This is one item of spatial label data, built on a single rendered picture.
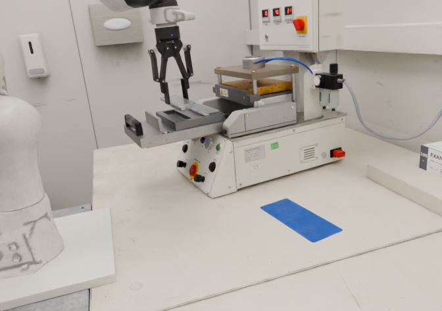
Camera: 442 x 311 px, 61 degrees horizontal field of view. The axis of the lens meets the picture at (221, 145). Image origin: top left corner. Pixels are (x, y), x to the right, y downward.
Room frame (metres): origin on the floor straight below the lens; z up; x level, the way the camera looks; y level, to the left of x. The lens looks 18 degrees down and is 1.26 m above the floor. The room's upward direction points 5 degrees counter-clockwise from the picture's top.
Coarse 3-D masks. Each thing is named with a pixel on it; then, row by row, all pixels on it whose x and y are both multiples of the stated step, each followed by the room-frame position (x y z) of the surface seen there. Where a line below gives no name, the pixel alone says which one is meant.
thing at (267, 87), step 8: (240, 80) 1.40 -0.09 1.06; (248, 80) 1.38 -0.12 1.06; (264, 80) 1.35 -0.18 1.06; (272, 80) 1.33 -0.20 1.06; (280, 80) 1.31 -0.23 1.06; (240, 88) 1.25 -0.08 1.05; (248, 88) 1.21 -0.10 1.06; (264, 88) 1.22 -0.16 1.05; (272, 88) 1.23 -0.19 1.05; (280, 88) 1.23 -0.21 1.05; (288, 88) 1.26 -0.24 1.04; (264, 96) 1.22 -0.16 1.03; (272, 96) 1.23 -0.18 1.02
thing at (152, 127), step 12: (156, 120) 1.12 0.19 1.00; (132, 132) 1.12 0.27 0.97; (144, 132) 1.11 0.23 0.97; (156, 132) 1.09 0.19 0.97; (180, 132) 1.09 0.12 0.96; (192, 132) 1.10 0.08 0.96; (204, 132) 1.12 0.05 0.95; (216, 132) 1.14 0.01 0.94; (144, 144) 1.04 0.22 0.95; (156, 144) 1.05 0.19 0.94
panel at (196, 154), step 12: (192, 144) 1.30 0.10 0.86; (204, 144) 1.22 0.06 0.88; (216, 144) 1.15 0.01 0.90; (180, 156) 1.35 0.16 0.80; (192, 156) 1.26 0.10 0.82; (204, 156) 1.19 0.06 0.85; (216, 156) 1.12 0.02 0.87; (180, 168) 1.31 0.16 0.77; (204, 168) 1.16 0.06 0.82; (216, 168) 1.09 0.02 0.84; (192, 180) 1.20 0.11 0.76
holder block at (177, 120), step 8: (160, 112) 1.25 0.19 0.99; (168, 112) 1.28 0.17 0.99; (176, 112) 1.26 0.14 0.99; (184, 112) 1.22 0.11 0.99; (192, 112) 1.21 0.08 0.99; (168, 120) 1.15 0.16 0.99; (176, 120) 1.12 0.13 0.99; (184, 120) 1.11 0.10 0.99; (192, 120) 1.11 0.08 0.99; (200, 120) 1.13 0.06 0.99; (208, 120) 1.14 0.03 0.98; (216, 120) 1.15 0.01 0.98; (224, 120) 1.16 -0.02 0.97; (176, 128) 1.09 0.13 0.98; (184, 128) 1.10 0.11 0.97
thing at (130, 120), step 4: (124, 116) 1.19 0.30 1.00; (128, 116) 1.17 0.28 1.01; (132, 116) 1.16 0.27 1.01; (128, 120) 1.14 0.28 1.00; (132, 120) 1.11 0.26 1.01; (136, 120) 1.10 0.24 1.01; (128, 124) 1.20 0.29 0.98; (132, 124) 1.10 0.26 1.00; (136, 124) 1.07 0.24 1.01; (140, 124) 1.07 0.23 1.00; (136, 128) 1.07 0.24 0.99; (140, 128) 1.07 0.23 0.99; (136, 132) 1.07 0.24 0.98; (140, 132) 1.07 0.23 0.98
